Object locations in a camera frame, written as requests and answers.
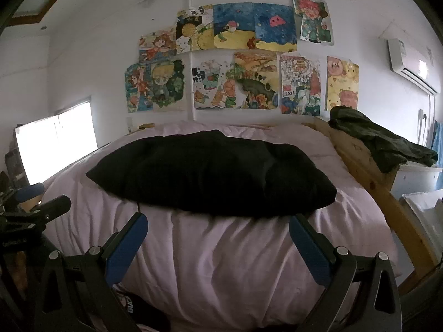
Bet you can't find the black garment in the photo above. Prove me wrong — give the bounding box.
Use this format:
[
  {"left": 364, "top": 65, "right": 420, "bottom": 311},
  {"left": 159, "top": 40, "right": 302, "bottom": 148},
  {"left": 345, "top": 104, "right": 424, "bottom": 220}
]
[{"left": 85, "top": 129, "right": 338, "bottom": 219}]

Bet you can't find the group of colourful wall drawings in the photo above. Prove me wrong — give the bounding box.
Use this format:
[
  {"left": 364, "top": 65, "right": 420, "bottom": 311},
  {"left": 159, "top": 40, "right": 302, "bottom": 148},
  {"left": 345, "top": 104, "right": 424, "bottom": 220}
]
[{"left": 125, "top": 0, "right": 359, "bottom": 115}]

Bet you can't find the white wall pipe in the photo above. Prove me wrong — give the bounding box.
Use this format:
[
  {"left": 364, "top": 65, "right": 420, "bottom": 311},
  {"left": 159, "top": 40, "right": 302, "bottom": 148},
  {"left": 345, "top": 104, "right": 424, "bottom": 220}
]
[{"left": 183, "top": 0, "right": 199, "bottom": 122}]

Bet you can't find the person's black printed top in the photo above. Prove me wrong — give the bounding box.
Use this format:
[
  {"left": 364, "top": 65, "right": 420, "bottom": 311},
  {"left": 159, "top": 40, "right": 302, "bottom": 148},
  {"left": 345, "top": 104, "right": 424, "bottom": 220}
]
[{"left": 112, "top": 284, "right": 171, "bottom": 332}]

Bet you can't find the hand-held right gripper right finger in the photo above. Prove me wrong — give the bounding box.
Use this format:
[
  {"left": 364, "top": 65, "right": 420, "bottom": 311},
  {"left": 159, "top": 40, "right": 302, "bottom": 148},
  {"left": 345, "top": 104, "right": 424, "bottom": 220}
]
[{"left": 289, "top": 213, "right": 403, "bottom": 332}]

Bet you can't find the pale pink blanket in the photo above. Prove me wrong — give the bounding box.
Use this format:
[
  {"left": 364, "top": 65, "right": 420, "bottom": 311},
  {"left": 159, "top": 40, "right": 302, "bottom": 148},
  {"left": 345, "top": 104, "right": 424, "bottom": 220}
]
[{"left": 40, "top": 121, "right": 404, "bottom": 332}]

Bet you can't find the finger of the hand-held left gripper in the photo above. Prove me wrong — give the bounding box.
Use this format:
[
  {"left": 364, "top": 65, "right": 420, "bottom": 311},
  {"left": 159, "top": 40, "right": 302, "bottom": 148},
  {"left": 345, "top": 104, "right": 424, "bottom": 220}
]
[
  {"left": 13, "top": 183, "right": 46, "bottom": 203},
  {"left": 19, "top": 195, "right": 72, "bottom": 229}
]

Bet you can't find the white air conditioner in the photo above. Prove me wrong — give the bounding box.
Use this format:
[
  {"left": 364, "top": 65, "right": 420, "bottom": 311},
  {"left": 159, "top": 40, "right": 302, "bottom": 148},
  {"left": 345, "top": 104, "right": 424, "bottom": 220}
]
[{"left": 387, "top": 38, "right": 439, "bottom": 95}]

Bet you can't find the bright window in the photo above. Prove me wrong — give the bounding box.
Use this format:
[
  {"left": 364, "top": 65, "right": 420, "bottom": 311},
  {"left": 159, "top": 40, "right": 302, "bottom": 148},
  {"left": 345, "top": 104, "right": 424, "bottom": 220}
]
[{"left": 14, "top": 100, "right": 99, "bottom": 185}]

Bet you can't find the white cabinet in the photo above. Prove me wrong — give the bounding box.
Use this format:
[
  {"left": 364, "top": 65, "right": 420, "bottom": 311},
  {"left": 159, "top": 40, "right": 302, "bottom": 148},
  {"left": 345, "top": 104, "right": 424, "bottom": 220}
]
[{"left": 389, "top": 165, "right": 443, "bottom": 202}]

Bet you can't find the dark green garment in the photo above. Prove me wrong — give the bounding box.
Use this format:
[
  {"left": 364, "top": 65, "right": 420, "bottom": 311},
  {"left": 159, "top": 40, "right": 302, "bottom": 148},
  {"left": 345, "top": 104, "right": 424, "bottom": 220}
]
[{"left": 328, "top": 105, "right": 439, "bottom": 174}]

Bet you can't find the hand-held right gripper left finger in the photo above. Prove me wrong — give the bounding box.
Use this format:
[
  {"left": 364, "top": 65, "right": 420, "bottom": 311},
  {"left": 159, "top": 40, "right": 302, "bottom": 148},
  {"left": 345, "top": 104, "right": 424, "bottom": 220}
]
[{"left": 33, "top": 212, "right": 149, "bottom": 332}]

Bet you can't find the blue cloth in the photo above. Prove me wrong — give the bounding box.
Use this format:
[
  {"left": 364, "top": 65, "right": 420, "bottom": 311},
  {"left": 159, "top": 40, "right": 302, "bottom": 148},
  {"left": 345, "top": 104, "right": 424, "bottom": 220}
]
[{"left": 431, "top": 121, "right": 443, "bottom": 153}]

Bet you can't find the wall socket with plug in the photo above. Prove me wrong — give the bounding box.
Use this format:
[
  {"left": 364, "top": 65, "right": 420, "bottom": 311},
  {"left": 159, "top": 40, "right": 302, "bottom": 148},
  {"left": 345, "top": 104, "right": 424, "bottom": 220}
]
[{"left": 416, "top": 109, "right": 429, "bottom": 145}]

